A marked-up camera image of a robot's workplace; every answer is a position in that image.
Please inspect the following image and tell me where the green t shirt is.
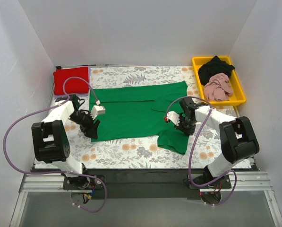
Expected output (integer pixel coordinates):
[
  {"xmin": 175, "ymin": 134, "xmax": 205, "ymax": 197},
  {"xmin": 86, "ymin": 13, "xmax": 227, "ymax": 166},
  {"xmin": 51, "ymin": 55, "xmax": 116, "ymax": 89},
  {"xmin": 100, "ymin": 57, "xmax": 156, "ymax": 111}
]
[{"xmin": 95, "ymin": 81, "xmax": 189, "ymax": 154}]

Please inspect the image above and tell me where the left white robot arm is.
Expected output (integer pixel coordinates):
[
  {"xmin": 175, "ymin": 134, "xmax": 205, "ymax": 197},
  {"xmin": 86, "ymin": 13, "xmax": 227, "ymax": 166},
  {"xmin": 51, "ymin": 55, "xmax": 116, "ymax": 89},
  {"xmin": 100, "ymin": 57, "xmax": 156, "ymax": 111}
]
[{"xmin": 31, "ymin": 95, "xmax": 105, "ymax": 189}]

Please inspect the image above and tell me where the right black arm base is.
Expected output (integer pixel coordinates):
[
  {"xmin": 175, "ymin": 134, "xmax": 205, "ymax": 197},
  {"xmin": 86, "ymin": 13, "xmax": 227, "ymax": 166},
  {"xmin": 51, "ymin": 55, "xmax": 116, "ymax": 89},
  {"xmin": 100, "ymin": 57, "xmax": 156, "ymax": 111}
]
[{"xmin": 183, "ymin": 167, "xmax": 237, "ymax": 207}]

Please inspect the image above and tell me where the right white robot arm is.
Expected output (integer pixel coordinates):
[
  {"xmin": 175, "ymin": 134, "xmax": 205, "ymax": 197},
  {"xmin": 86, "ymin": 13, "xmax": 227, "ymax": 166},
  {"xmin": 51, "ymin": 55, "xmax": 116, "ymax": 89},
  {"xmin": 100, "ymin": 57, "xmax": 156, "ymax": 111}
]
[{"xmin": 172, "ymin": 97, "xmax": 260, "ymax": 188}]

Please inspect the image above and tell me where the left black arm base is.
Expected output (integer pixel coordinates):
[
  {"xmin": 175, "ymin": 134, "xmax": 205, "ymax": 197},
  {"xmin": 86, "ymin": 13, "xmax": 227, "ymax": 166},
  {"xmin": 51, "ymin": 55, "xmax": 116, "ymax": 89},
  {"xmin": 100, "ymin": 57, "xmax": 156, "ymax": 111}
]
[{"xmin": 62, "ymin": 175, "xmax": 105, "ymax": 205}]

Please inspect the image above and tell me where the red folded t shirt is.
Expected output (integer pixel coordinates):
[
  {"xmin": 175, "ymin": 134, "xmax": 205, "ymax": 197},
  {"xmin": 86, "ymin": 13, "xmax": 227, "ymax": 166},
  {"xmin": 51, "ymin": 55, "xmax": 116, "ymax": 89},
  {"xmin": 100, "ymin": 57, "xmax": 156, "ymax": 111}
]
[{"xmin": 53, "ymin": 67, "xmax": 89, "ymax": 96}]

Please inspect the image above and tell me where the pink crumpled t shirt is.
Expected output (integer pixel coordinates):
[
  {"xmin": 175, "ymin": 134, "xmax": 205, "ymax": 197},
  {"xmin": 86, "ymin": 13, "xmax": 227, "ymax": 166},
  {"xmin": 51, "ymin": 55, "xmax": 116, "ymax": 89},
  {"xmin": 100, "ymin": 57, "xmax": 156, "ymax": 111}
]
[{"xmin": 204, "ymin": 73, "xmax": 234, "ymax": 102}]

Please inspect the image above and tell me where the floral patterned table mat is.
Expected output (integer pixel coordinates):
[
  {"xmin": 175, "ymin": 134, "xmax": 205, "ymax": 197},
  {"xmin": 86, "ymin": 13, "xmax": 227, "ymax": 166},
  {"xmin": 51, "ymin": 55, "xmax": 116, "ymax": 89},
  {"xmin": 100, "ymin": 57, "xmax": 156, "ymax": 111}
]
[{"xmin": 34, "ymin": 65, "xmax": 252, "ymax": 170}]

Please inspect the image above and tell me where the yellow plastic bin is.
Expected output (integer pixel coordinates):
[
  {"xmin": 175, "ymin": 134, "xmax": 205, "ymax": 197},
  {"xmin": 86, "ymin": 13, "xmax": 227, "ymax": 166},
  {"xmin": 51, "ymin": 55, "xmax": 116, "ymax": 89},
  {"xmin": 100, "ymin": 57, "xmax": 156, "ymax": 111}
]
[{"xmin": 192, "ymin": 56, "xmax": 247, "ymax": 106}]

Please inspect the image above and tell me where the black crumpled t shirt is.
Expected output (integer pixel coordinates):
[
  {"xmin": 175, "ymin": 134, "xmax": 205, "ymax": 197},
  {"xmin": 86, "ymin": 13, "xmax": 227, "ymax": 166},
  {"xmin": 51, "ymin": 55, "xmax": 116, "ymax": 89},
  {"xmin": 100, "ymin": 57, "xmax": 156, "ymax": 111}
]
[{"xmin": 198, "ymin": 56, "xmax": 235, "ymax": 86}]

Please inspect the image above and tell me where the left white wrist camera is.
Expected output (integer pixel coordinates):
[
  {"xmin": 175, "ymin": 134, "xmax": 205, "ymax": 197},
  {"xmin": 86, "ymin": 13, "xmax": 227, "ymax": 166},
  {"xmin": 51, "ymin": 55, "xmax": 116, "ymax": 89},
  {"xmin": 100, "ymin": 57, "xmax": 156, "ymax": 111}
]
[{"xmin": 90, "ymin": 105, "xmax": 106, "ymax": 120}]

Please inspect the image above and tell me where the aluminium frame rail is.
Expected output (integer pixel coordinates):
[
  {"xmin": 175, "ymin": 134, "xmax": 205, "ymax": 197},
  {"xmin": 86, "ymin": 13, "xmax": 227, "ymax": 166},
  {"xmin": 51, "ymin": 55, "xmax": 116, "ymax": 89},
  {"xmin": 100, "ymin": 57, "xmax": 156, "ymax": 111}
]
[{"xmin": 10, "ymin": 169, "xmax": 282, "ymax": 227}]

